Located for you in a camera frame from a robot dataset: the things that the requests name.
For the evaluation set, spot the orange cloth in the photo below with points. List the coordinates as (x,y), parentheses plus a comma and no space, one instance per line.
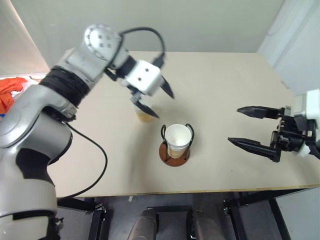
(10,87)

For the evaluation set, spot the white paper cup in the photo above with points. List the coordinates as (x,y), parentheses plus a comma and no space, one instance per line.
(177,137)

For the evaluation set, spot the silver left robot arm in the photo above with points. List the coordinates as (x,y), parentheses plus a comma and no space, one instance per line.
(25,120)

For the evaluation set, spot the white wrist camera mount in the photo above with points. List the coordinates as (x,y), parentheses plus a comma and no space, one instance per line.
(143,78)
(313,105)

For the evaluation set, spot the dark rounded robot foot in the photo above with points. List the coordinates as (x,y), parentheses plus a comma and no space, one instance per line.
(206,225)
(145,225)

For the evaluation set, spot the black metal table frame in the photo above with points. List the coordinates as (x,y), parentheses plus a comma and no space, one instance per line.
(242,200)

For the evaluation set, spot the clear cup with orange liquid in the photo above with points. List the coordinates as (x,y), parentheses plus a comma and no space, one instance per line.
(145,116)

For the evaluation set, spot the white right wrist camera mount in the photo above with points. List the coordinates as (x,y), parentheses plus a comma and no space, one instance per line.
(313,105)

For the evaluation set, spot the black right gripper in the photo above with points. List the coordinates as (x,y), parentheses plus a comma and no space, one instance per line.
(290,135)

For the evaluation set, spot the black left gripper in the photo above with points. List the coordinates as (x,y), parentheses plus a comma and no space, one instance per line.
(133,92)

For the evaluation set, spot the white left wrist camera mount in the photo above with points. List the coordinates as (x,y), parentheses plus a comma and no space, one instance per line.
(143,78)

